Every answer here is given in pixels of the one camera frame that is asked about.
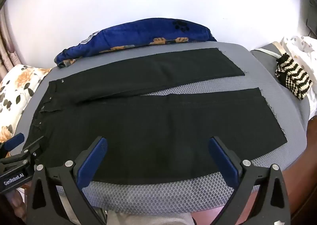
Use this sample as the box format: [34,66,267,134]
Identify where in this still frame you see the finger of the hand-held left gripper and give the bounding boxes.
[0,136,48,166]
[0,133,25,158]

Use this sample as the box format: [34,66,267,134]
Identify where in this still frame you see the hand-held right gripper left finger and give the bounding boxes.
[26,136,108,225]

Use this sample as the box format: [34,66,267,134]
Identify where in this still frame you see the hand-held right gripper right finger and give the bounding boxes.
[209,136,291,225]

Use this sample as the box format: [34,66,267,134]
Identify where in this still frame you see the black pants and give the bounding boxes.
[25,48,288,183]

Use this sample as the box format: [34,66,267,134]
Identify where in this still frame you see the white floral quilt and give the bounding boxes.
[0,64,51,146]

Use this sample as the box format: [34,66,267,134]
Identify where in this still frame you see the grey mesh mat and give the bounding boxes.
[23,41,310,209]

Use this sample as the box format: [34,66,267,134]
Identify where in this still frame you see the pink curtain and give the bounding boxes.
[0,9,28,77]

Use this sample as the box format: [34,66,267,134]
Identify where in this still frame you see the grey cushion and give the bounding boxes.
[250,43,288,68]

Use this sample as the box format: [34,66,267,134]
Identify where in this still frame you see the black and white striped knit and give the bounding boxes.
[275,53,313,100]

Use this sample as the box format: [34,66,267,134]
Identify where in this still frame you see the blue printed blanket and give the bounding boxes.
[54,17,218,68]

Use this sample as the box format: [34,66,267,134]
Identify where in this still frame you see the white dotted cloth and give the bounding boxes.
[280,35,317,116]

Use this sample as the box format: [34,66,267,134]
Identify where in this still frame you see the cream strap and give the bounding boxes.
[255,47,283,59]

